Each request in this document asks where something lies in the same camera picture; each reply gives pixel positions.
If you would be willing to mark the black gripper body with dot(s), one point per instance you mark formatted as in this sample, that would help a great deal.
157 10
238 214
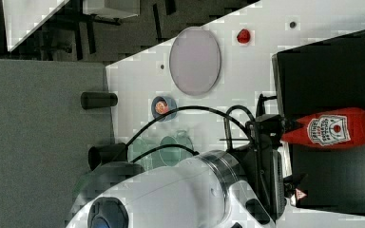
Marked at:
262 165

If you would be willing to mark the red ketchup bottle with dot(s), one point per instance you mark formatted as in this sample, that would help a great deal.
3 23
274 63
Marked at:
337 129

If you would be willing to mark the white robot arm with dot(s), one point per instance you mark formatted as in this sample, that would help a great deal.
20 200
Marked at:
241 187

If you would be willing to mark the black toaster oven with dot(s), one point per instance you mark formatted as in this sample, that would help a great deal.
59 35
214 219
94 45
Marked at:
321 88

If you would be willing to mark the orange slice toy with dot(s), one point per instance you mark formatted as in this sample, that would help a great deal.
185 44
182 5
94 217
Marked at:
161 107

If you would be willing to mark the small blue bowl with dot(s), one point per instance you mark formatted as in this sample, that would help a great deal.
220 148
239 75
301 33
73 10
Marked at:
170 101

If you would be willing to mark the round grey plate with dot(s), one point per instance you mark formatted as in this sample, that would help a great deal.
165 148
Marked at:
195 61

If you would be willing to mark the red strawberry toy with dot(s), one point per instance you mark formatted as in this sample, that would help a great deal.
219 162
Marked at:
244 36

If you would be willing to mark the white side table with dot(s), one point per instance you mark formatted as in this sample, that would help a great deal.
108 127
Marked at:
23 17

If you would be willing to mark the green cup with handle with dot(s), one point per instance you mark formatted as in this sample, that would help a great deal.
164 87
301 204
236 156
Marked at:
170 156

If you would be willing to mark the black cylinder post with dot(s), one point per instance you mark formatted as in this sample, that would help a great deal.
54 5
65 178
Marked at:
92 100

